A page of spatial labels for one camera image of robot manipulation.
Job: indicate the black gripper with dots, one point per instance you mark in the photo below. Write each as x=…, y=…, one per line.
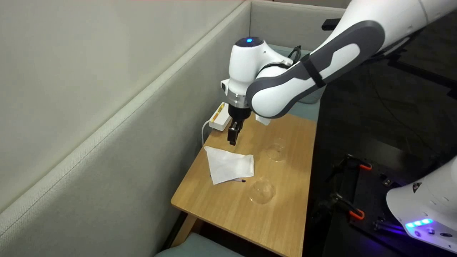
x=238, y=115

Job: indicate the white paper sheet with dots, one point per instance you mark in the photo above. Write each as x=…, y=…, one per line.
x=228, y=165

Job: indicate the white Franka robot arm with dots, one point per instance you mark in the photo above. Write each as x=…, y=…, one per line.
x=314, y=66

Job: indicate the white power adapter box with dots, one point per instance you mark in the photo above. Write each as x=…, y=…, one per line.
x=218, y=118

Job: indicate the clear glass dish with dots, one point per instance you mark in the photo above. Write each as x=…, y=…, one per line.
x=276, y=152
x=261, y=192

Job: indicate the teal sofa seat cushion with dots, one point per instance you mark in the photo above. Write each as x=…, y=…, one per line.
x=307, y=110

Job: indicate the wooden table leg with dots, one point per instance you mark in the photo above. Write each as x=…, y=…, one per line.
x=184, y=230

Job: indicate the grey booth partition panel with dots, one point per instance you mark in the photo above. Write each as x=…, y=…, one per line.
x=118, y=158

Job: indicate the black robot cart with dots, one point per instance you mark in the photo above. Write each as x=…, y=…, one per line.
x=380, y=119

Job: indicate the black camera on mount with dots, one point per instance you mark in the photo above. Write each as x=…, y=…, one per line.
x=330, y=23

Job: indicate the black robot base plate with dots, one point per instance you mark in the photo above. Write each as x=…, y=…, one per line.
x=376, y=200

